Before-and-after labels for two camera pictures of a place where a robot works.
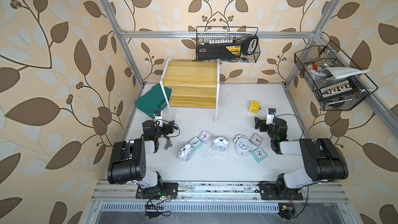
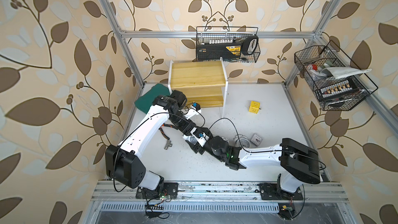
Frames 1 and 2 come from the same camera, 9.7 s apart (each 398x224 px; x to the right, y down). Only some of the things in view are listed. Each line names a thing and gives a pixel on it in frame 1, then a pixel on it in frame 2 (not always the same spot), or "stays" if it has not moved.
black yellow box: (221, 51) stays
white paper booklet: (337, 72) stays
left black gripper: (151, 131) to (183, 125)
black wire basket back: (227, 44) stays
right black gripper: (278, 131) to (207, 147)
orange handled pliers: (168, 142) stays
